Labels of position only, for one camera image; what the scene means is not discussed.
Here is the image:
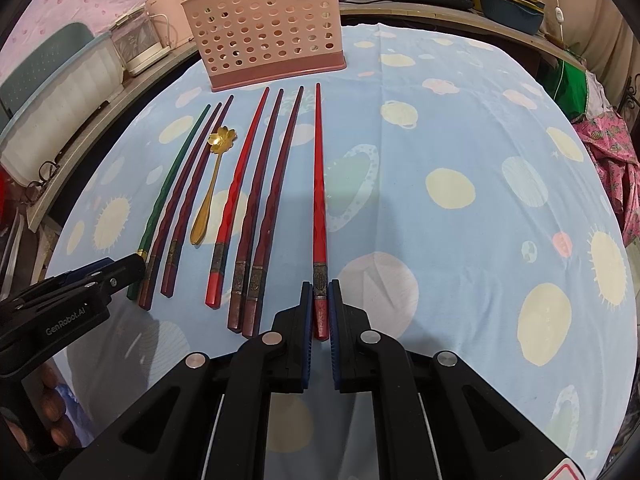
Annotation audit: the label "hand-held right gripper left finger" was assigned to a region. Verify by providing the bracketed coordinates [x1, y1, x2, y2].
[59, 281, 315, 480]

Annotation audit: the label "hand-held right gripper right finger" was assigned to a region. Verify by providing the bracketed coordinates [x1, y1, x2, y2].
[327, 280, 576, 480]

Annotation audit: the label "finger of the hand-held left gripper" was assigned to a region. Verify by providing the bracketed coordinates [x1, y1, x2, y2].
[64, 258, 115, 283]
[75, 253, 147, 301]

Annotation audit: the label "dark red chopstick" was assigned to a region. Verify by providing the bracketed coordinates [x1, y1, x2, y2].
[241, 85, 306, 339]
[137, 102, 223, 311]
[160, 94, 235, 298]

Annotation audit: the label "brown chopsticks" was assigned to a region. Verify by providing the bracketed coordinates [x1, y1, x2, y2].
[226, 88, 285, 333]

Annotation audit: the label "gold flower spoon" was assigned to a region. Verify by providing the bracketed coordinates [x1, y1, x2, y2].
[190, 126, 239, 247]

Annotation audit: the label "bright red chopstick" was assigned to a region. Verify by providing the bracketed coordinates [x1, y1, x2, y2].
[204, 86, 271, 310]

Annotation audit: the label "green chopstick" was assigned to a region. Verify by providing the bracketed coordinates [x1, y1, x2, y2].
[126, 104, 211, 300]

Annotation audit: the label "bright red chopsticks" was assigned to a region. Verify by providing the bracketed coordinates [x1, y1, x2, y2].
[311, 82, 331, 343]

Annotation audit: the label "pink perforated utensil holder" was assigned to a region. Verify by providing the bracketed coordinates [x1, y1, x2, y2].
[181, 0, 347, 93]

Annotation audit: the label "person's left hand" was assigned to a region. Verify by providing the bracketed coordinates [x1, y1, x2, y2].
[37, 362, 78, 450]

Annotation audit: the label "eyeglasses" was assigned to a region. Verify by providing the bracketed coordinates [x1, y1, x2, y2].
[25, 160, 63, 202]

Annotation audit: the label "light blue printed tablecloth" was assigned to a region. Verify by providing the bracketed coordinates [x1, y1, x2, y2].
[47, 22, 633, 480]

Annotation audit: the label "translucent dish box teal lid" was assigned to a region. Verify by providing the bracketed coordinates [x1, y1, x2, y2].
[0, 25, 126, 186]

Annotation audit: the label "white glass kettle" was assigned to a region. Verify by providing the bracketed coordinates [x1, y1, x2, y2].
[110, 7, 173, 77]

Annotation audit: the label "pink electric kettle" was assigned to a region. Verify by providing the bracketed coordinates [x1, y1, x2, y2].
[145, 0, 196, 51]

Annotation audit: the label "pink pineapple print cloth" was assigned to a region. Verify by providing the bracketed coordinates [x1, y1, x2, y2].
[572, 110, 640, 261]

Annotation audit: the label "green bag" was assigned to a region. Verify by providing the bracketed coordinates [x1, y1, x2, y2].
[542, 57, 593, 121]

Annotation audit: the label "stack of blue yellow bowls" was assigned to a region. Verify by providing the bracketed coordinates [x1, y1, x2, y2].
[471, 0, 547, 36]

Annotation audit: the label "beige curtain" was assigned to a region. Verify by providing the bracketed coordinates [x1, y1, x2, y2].
[530, 0, 640, 91]

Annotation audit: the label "white cable with switch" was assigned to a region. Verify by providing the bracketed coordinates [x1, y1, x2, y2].
[545, 0, 568, 48]

